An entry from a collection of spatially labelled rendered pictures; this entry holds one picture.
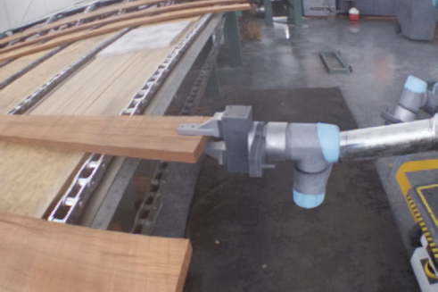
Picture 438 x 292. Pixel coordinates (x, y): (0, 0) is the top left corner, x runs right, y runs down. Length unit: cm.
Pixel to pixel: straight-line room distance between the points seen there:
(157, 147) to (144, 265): 30
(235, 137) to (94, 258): 36
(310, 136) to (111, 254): 41
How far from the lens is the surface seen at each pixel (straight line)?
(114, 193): 67
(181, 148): 65
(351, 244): 157
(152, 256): 45
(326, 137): 62
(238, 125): 62
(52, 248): 53
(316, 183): 67
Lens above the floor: 121
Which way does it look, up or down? 29 degrees down
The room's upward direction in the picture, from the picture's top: 8 degrees counter-clockwise
